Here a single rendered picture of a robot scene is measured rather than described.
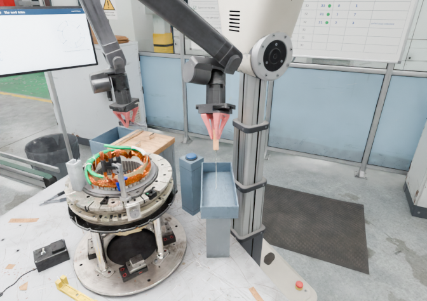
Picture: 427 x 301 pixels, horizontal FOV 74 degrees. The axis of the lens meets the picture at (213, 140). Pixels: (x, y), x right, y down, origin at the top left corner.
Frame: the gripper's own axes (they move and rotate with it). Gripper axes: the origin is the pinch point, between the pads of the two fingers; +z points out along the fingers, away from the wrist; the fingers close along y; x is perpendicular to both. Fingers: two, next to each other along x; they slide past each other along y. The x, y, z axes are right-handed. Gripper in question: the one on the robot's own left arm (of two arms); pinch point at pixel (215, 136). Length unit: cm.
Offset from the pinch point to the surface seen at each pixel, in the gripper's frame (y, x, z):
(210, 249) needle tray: -7.8, 11.7, 39.0
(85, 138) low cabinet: -262, 148, 5
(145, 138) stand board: -44.2, 18.3, 1.2
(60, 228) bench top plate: -67, -5, 37
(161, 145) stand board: -34.4, 17.0, 3.9
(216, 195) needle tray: -3.5, 7.5, 18.9
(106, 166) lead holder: -18.9, -22.6, 7.9
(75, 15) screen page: -109, 31, -68
